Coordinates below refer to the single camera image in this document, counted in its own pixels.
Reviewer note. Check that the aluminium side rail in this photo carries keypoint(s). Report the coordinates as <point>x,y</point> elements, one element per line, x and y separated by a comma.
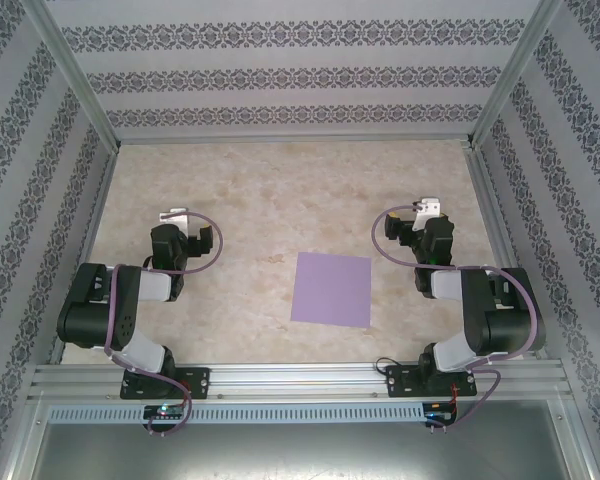
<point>86,250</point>
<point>497,225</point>

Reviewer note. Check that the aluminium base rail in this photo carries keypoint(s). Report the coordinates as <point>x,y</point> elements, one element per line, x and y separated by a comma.
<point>300,380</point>

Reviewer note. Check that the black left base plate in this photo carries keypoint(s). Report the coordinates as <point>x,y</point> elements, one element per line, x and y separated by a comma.
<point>200,382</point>

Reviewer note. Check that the grey metal sheet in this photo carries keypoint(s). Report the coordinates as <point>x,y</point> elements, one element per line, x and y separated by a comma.
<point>300,450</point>

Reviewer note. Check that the purple paper sheet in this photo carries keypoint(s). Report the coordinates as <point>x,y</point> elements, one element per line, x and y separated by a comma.
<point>330,290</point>

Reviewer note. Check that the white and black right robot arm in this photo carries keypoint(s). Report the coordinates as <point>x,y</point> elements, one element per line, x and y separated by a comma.
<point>505,320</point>

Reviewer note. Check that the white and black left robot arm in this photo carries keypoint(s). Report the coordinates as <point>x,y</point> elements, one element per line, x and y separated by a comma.
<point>90,300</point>

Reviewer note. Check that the aluminium frame post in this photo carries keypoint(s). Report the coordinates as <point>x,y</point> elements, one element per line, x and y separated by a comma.
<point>77,75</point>
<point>511,75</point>

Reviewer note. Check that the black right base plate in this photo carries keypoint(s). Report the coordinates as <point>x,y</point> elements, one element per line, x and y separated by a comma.
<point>400,382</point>

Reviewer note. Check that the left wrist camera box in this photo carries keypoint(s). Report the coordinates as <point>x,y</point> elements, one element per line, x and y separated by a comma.
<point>176,216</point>

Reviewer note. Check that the left controller board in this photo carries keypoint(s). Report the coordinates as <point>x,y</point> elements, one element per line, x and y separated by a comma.
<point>165,411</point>

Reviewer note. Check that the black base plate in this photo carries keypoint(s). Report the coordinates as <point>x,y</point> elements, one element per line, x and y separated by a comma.
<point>200,382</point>
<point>400,382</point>

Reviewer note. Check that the right controller board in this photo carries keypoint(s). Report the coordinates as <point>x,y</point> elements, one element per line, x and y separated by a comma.
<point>437,411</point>

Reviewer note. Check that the controller board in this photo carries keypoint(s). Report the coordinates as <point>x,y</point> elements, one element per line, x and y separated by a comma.
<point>165,411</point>
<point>437,411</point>

